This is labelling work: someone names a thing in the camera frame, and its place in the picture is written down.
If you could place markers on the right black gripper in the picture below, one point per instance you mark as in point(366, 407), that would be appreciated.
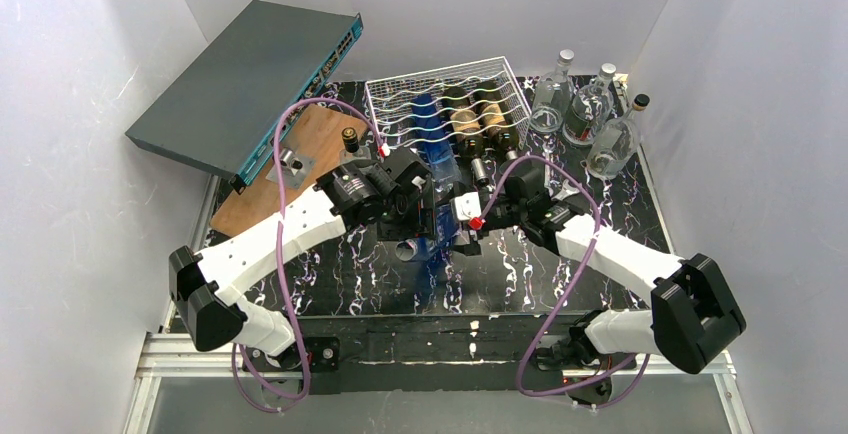
point(463, 231)

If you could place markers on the wooden board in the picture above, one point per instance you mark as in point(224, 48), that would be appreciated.
point(315, 141)

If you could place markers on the metal plate with cylinder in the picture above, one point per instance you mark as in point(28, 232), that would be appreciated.
point(296, 168)

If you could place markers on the amber labelled bottle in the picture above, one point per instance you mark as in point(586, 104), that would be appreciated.
point(352, 149)

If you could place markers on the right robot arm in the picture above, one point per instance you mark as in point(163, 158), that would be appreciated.
point(629, 272)

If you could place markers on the dark wine bottle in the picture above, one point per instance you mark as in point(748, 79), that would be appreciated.
point(496, 127)
point(469, 138)

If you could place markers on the grey network switch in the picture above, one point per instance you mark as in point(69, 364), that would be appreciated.
point(220, 114)

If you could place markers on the clear bottle blue label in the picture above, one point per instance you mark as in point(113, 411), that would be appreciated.
point(616, 142)

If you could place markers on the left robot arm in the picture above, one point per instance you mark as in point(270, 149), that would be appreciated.
point(209, 286)

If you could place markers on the clear bottle green label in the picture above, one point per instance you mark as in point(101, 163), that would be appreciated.
point(552, 96)

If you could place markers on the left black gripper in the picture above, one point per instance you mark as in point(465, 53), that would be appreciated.
point(428, 220)

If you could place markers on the aluminium frame rail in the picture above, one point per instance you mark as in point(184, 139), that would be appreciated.
point(466, 353)

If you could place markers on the white wire wine rack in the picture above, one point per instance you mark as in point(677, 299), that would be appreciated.
point(389, 100)

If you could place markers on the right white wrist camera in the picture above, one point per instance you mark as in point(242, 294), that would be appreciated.
point(467, 210)

